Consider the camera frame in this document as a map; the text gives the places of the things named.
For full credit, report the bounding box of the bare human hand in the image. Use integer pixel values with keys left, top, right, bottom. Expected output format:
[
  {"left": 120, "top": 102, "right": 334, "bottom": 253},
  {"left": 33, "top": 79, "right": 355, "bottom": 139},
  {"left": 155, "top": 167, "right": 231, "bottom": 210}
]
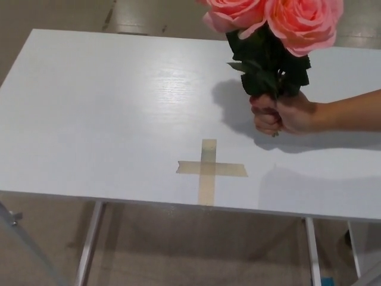
[{"left": 249, "top": 90, "right": 318, "bottom": 136}]

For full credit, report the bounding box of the pink rose bouquet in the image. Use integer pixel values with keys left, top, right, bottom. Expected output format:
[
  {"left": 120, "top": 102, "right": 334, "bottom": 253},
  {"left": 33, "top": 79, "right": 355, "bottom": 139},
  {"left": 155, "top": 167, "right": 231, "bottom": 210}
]
[{"left": 196, "top": 0, "right": 345, "bottom": 138}]

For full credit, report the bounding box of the bare human forearm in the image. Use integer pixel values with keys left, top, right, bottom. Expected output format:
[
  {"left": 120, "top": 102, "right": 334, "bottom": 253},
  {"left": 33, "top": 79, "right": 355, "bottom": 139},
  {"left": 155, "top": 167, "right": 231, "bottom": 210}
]
[{"left": 309, "top": 91, "right": 381, "bottom": 133}]

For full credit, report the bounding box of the long beige masking tape strip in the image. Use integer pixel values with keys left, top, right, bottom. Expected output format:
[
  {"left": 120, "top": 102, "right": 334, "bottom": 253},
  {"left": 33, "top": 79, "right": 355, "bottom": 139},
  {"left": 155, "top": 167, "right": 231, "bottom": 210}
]
[{"left": 197, "top": 138, "right": 217, "bottom": 207}]

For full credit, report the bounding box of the white table leg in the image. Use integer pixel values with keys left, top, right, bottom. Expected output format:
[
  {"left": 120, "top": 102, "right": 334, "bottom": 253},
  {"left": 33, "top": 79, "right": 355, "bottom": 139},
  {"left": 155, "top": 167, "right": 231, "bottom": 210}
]
[
  {"left": 346, "top": 222, "right": 362, "bottom": 278},
  {"left": 74, "top": 201, "right": 105, "bottom": 286},
  {"left": 304, "top": 217, "right": 323, "bottom": 286}
]

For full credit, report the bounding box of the grey metal frame bar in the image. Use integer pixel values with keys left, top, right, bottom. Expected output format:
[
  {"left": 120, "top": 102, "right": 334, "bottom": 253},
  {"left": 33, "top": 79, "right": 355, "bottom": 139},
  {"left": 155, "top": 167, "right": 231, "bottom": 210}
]
[{"left": 0, "top": 200, "right": 65, "bottom": 286}]

